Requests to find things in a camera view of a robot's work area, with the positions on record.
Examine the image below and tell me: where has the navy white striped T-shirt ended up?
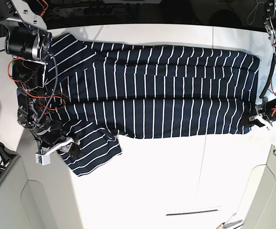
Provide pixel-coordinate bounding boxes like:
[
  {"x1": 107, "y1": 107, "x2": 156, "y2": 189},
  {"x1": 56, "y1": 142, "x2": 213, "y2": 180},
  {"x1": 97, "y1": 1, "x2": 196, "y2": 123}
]
[{"x1": 44, "y1": 33, "x2": 260, "y2": 176}]

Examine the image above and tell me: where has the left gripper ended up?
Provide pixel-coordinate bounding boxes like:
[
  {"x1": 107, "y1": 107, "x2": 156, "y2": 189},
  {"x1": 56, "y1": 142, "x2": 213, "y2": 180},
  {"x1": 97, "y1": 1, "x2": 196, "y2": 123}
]
[{"x1": 242, "y1": 97, "x2": 276, "y2": 129}]

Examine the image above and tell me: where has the coiled white cable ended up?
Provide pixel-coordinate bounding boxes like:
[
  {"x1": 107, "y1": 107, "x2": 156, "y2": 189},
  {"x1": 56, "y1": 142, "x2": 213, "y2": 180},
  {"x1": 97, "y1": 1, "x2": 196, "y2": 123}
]
[{"x1": 246, "y1": 0, "x2": 267, "y2": 27}]

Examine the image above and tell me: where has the grey chair right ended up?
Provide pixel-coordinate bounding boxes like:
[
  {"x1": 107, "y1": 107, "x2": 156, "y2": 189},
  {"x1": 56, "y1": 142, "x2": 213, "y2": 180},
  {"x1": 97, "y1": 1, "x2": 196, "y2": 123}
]
[{"x1": 235, "y1": 145, "x2": 276, "y2": 229}]

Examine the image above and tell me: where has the grey chair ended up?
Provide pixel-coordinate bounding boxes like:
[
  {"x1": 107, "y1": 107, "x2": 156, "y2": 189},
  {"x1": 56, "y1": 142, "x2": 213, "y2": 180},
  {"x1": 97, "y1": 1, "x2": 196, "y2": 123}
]
[
  {"x1": 0, "y1": 155, "x2": 86, "y2": 229},
  {"x1": 235, "y1": 145, "x2": 276, "y2": 229}
]

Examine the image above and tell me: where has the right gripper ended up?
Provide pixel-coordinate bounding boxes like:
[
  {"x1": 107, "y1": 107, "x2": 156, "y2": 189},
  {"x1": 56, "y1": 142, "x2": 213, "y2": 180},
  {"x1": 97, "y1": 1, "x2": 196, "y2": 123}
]
[{"x1": 32, "y1": 119, "x2": 80, "y2": 158}]

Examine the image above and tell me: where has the grey tool at edge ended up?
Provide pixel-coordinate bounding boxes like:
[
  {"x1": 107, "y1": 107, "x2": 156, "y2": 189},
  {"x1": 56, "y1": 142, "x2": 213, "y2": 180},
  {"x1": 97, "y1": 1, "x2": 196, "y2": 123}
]
[{"x1": 216, "y1": 213, "x2": 243, "y2": 229}]

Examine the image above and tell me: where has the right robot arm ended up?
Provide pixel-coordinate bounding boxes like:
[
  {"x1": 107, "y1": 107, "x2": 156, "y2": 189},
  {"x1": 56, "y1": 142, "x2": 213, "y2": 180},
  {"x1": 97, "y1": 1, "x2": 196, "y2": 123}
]
[{"x1": 0, "y1": 0, "x2": 80, "y2": 162}]

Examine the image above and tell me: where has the black power strip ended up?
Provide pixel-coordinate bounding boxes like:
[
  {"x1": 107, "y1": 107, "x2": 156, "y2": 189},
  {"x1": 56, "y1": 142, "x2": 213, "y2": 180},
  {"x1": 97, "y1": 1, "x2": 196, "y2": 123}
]
[{"x1": 54, "y1": 6, "x2": 114, "y2": 17}]

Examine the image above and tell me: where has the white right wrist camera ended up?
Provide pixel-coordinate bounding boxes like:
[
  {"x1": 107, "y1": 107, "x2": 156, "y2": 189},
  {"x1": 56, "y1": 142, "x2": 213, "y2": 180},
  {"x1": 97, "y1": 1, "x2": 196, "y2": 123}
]
[{"x1": 35, "y1": 153, "x2": 51, "y2": 166}]

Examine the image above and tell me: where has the grey chair left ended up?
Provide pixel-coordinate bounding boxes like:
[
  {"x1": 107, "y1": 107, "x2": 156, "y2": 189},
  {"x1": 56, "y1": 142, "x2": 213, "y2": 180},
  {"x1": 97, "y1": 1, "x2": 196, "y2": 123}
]
[{"x1": 0, "y1": 155, "x2": 86, "y2": 229}]

